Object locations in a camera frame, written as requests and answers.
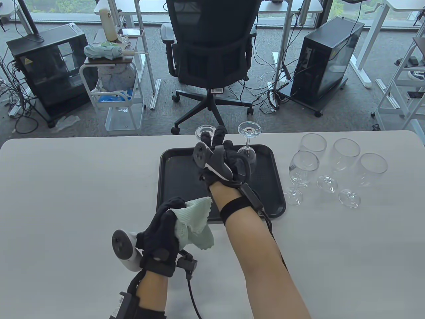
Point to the green fish scale cleaning cloth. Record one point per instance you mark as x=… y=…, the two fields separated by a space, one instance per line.
x=196 y=226

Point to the black box with white label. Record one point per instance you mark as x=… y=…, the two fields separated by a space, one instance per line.
x=121 y=305

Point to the person's left hand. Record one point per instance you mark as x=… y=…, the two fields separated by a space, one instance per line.
x=159 y=232

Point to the pale green folded umbrella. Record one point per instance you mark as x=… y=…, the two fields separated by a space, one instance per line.
x=103 y=51

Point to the cream cylindrical bottle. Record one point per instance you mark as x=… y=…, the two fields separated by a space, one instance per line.
x=108 y=23

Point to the white shelf frame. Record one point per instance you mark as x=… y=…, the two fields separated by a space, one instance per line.
x=392 y=82

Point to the person's right hand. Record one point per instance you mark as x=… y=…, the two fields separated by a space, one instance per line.
x=237 y=162

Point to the white rolling cart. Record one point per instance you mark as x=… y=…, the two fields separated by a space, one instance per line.
x=124 y=119

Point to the clear wine glass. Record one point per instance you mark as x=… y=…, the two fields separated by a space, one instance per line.
x=249 y=156
x=303 y=169
x=347 y=153
x=202 y=130
x=313 y=146
x=373 y=164

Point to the black plastic tray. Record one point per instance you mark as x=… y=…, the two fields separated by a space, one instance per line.
x=179 y=186

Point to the plain black forearm box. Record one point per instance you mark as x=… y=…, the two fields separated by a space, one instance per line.
x=252 y=197

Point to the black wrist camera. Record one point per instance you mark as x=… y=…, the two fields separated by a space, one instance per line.
x=187 y=264

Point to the person's left forearm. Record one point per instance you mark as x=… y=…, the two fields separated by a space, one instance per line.
x=151 y=289

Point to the black pole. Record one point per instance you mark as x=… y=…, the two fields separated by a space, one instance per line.
x=27 y=18

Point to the white plastic bag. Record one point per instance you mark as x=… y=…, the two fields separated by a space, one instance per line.
x=114 y=78

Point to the black glass-sided computer tower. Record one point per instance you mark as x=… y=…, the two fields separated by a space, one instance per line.
x=49 y=73

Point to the grey round hand tracker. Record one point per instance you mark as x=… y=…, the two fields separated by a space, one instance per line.
x=121 y=244
x=201 y=154

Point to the clear plastic bag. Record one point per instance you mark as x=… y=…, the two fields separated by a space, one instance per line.
x=66 y=122

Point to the flat tablet device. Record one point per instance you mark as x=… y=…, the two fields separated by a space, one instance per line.
x=130 y=32

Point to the black office chair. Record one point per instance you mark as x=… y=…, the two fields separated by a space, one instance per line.
x=212 y=56

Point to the blue plastic bag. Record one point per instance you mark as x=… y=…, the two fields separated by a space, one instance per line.
x=109 y=98

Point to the white power strip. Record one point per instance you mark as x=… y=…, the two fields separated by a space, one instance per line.
x=273 y=99

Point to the small black box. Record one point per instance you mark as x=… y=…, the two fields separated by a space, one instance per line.
x=413 y=60

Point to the person's right forearm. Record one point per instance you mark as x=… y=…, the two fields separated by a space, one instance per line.
x=259 y=259

